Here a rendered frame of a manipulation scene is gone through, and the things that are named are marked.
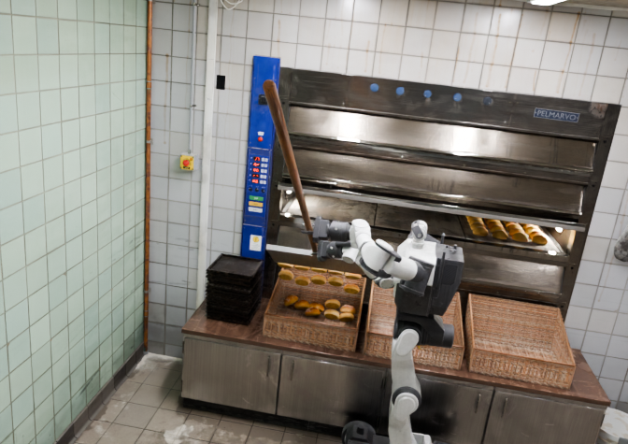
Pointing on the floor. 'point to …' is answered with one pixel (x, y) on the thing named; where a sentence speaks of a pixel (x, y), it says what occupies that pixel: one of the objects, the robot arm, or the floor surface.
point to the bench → (375, 390)
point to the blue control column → (264, 70)
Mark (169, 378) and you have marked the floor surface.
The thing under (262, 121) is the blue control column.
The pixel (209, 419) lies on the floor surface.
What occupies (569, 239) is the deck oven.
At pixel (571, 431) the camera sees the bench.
